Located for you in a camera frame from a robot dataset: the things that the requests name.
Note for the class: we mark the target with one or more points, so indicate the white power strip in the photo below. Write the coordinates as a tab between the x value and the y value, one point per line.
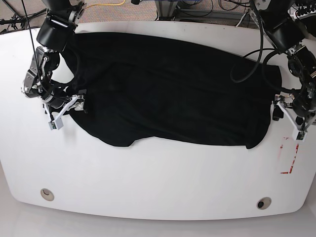
305	11

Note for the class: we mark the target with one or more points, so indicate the red tape rectangle marking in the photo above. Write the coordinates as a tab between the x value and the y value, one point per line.
287	155

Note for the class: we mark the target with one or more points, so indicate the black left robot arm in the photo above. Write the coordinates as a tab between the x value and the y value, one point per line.
277	26

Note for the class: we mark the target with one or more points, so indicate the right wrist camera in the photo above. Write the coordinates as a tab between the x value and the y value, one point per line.
56	124

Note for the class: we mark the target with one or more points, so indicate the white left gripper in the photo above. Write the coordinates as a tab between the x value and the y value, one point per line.
283	106

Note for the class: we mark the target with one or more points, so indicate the table grommet hole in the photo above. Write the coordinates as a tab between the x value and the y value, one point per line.
264	203
47	194

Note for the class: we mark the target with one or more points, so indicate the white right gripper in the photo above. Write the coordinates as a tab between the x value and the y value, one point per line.
76	102

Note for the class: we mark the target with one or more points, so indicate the black T-shirt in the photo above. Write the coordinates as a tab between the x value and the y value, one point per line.
141	86

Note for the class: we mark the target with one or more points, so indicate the left table grommet hole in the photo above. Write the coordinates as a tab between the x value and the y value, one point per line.
47	194

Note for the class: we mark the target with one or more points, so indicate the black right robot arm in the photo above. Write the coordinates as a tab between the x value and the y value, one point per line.
59	26

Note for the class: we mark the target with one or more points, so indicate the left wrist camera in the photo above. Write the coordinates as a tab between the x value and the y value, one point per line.
299	135

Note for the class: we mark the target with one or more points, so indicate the right table grommet hole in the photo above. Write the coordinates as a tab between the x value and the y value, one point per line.
264	203

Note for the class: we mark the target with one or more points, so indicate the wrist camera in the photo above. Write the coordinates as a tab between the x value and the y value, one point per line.
299	135
56	124

